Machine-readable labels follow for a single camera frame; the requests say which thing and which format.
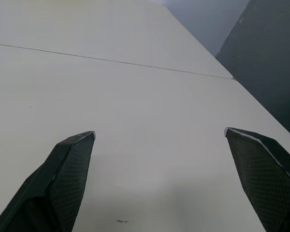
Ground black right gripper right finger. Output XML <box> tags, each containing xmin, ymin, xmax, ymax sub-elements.
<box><xmin>223</xmin><ymin>127</ymin><xmax>290</xmax><ymax>232</ymax></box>

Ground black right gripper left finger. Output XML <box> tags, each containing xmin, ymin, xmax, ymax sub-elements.
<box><xmin>0</xmin><ymin>130</ymin><xmax>96</xmax><ymax>232</ymax></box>

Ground dark grey partition panel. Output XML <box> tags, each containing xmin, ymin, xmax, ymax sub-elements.
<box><xmin>214</xmin><ymin>0</ymin><xmax>290</xmax><ymax>143</ymax></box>

